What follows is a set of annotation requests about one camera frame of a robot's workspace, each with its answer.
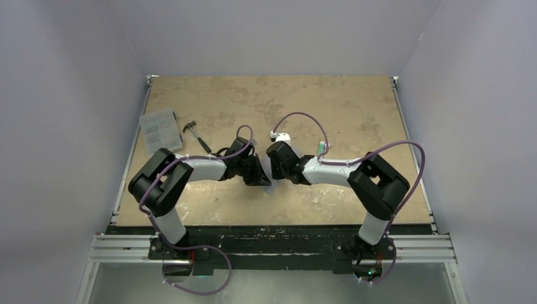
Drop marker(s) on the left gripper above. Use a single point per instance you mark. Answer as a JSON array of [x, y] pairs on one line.
[[258, 177]]

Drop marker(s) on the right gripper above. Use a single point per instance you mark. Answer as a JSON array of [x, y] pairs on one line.
[[275, 175]]

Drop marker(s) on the grey envelope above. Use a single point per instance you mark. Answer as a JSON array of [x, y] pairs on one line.
[[271, 189]]

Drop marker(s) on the green white glue stick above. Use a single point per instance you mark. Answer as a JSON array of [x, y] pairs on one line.
[[322, 148]]

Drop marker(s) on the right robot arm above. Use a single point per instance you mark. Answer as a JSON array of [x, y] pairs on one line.
[[378, 186]]

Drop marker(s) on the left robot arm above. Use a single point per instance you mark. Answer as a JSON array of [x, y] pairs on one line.
[[158, 186]]

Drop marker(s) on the black hammer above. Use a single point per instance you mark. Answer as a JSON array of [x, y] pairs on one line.
[[190, 126]]

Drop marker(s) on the clear plastic organizer box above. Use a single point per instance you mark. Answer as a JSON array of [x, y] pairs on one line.
[[159, 130]]

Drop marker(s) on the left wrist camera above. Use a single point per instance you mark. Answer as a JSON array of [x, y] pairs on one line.
[[280, 137]]

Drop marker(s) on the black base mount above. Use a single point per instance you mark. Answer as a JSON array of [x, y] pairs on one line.
[[268, 247]]

